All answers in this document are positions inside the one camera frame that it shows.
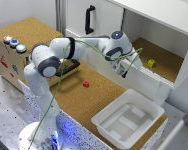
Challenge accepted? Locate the pink block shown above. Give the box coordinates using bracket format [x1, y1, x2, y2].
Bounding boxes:
[82, 80, 91, 89]

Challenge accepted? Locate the black door handle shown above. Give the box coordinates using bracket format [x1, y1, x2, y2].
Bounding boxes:
[84, 4, 96, 36]

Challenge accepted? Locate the white cabinet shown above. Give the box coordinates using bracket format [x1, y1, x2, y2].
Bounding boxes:
[62, 0, 188, 106]

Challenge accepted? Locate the green button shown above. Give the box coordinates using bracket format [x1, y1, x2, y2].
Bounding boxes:
[15, 43, 28, 54]

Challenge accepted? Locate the red button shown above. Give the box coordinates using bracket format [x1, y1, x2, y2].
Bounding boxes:
[2, 35, 13, 45]

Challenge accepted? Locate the white sliding door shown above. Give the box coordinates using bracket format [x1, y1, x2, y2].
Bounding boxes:
[65, 0, 127, 44]

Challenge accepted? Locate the wooden drawer box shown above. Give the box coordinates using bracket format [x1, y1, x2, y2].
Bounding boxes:
[0, 16, 82, 93]

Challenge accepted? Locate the black drawer handle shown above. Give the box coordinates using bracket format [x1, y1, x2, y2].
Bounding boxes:
[61, 58, 81, 77]

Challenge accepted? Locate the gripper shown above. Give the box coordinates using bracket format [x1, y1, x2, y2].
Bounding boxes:
[109, 53, 143, 79]

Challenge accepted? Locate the blue button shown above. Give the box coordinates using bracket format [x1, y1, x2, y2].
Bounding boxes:
[9, 38, 20, 48]

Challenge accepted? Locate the yellow block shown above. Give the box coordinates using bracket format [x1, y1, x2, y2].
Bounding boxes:
[147, 58, 157, 68]

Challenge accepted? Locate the white plastic box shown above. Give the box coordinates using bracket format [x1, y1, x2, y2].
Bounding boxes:
[90, 88, 166, 150]

